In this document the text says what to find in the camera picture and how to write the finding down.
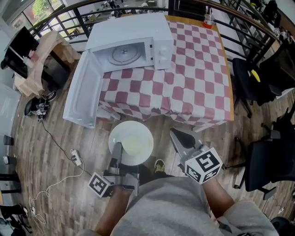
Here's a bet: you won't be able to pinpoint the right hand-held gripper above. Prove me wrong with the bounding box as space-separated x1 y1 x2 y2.
169 128 224 185

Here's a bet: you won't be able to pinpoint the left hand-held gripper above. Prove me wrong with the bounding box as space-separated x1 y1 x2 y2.
88 142 141 199

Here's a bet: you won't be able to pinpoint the white round plate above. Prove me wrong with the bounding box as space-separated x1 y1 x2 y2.
108 121 154 166

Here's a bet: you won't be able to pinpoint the white microwave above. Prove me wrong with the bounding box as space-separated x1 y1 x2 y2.
62 12 175 129

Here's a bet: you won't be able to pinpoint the person's left forearm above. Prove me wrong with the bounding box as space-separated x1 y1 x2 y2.
94 186 133 236

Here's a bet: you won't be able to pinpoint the person's right forearm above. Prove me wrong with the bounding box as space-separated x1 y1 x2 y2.
202 178 236 218

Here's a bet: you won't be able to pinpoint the glass microwave turntable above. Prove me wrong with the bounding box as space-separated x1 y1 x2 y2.
112 43 141 66

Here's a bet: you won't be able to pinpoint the person's right shoe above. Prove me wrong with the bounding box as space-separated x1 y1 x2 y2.
153 159 165 173

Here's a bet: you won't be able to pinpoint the person's black trousers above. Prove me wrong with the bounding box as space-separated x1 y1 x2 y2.
138 165 176 185

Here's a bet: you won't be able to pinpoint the white power strip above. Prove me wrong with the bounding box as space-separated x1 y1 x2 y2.
70 149 83 166

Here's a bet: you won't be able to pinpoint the person's grey shirt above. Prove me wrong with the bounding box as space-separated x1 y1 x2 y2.
76 176 279 236

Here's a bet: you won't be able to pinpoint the red white checkered tablecloth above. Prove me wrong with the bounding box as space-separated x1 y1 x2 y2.
98 20 232 133

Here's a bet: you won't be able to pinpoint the black mesh office chair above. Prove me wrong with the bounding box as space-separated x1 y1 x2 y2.
234 129 295 200

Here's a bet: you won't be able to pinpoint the black sneaker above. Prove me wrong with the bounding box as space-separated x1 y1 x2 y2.
45 90 57 102

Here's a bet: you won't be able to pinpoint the black tracker device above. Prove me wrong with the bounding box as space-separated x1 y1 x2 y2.
24 100 50 123

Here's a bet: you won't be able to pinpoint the black padded swivel chair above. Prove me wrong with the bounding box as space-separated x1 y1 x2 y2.
269 216 295 236

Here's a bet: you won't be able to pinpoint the red clear drink cup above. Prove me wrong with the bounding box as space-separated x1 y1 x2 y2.
202 8 217 30

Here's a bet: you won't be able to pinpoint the wooden table white legs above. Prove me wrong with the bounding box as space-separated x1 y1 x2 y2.
98 13 235 133

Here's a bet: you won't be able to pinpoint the black metal railing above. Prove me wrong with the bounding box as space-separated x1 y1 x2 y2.
27 0 281 70

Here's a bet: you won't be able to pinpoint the black side table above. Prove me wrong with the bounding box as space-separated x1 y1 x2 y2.
1 26 70 90

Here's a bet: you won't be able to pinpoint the glass window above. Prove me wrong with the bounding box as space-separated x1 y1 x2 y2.
0 0 70 35

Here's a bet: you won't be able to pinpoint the black floor cable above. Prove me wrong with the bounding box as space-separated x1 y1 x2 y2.
40 119 93 176

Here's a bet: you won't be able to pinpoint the white floor cable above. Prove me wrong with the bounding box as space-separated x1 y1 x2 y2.
29 161 86 229

